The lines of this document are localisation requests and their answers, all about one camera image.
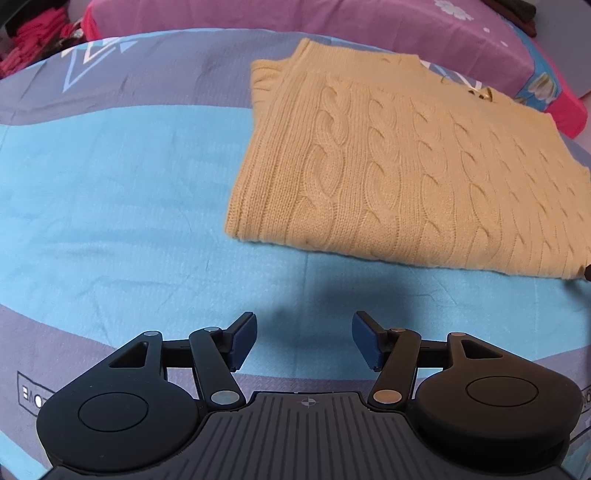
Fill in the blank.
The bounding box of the grey leaning board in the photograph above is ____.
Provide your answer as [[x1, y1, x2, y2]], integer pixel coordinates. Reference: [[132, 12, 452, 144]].
[[536, 0, 591, 98]]

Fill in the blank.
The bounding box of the mustard cable-knit cardigan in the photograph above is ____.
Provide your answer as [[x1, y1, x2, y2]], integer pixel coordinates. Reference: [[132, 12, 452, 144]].
[[225, 39, 590, 279]]

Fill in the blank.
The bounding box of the pink clothes pile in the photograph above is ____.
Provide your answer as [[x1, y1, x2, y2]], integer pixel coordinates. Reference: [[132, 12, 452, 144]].
[[1, 6, 86, 78]]

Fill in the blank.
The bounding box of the purple floral quilt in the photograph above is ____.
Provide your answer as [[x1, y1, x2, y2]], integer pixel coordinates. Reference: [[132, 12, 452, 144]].
[[82, 0, 589, 138]]

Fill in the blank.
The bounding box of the blue grey patterned bedsheet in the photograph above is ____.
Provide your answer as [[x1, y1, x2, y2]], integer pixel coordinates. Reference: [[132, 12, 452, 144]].
[[1, 29, 590, 479]]

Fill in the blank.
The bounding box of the dark folded clothes pile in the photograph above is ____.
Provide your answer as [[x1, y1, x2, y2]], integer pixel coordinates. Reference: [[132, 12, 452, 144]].
[[482, 0, 537, 38]]

